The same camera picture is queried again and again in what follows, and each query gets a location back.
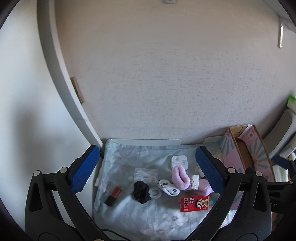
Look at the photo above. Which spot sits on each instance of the white earphone case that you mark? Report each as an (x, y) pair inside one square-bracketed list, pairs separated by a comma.
[(179, 160)]

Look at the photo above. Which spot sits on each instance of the beige wall switch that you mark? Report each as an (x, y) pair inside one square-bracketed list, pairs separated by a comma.
[(78, 90)]

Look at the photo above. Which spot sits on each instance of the black scrunchie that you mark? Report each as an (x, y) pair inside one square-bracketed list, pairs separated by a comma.
[(141, 193)]

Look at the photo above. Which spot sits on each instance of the pink printed cardboard box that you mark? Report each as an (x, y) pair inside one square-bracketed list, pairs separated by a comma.
[(233, 153)]

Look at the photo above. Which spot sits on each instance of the clear plastic bag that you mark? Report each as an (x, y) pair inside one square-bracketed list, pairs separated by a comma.
[(145, 173)]

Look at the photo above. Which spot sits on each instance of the white door frame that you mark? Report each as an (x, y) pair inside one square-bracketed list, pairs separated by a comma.
[(53, 58)]

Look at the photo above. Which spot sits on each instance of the green tissue packet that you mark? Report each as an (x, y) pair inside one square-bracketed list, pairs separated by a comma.
[(291, 102)]

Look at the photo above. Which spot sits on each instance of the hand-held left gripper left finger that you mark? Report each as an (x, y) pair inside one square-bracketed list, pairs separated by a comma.
[(85, 170)]

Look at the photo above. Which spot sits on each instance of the red and black small box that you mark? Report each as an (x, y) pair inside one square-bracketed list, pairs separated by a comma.
[(112, 196)]

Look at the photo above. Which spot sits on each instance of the red milk carton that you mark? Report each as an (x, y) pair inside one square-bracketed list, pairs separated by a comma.
[(194, 204)]

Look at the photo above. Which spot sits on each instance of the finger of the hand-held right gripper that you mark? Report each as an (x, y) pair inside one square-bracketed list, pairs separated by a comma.
[(281, 162)]

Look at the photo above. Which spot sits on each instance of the yellow green blanket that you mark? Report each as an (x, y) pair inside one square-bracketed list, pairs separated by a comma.
[(283, 172)]

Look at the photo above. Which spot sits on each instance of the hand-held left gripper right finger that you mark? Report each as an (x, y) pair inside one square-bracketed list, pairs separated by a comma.
[(209, 171)]

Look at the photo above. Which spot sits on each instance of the pink fluffy sock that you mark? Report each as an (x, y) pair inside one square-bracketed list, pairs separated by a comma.
[(203, 188), (180, 178)]

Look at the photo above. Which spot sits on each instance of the white tape roll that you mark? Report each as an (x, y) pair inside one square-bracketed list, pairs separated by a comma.
[(150, 193)]

